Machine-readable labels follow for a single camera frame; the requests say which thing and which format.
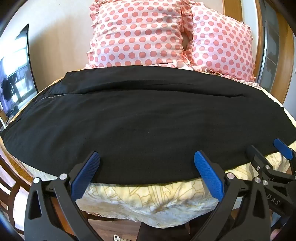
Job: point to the large pink dotted pillow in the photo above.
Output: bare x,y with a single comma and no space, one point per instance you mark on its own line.
136,34

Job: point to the wooden bed frame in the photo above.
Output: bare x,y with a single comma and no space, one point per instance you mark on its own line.
18,171

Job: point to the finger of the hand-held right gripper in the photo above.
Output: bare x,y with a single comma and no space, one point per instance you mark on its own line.
283,148
257,160

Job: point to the yellow patterned bed sheet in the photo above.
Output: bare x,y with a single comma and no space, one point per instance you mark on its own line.
150,199

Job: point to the small pink dotted pillow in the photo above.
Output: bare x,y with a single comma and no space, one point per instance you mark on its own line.
222,46

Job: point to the grey glass door panel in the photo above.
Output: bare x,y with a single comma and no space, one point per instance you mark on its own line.
269,46

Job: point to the black pants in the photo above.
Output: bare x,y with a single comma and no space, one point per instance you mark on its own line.
143,125

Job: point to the wooden door frame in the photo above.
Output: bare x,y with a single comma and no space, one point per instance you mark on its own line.
285,58

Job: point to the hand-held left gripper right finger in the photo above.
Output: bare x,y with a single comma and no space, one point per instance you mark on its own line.
208,176

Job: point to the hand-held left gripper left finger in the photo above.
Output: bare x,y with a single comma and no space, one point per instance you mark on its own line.
85,176

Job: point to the black television screen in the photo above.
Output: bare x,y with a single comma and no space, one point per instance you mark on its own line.
16,76

